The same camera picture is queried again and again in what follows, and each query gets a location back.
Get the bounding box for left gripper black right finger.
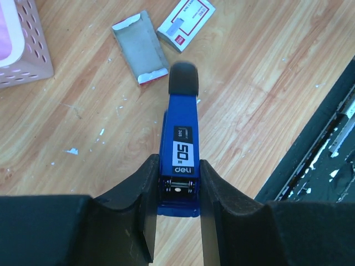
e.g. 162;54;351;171
200;160;354;265

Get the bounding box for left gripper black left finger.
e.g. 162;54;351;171
1;154;159;265

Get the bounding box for silver staple strips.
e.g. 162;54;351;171
111;10;169;85

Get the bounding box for red staple box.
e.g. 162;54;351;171
157;0;216;53

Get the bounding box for pink plastic basket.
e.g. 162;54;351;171
1;1;54;89

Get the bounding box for pink folded cloth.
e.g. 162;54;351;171
0;4;12;60

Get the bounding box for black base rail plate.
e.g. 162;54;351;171
255;60;354;203

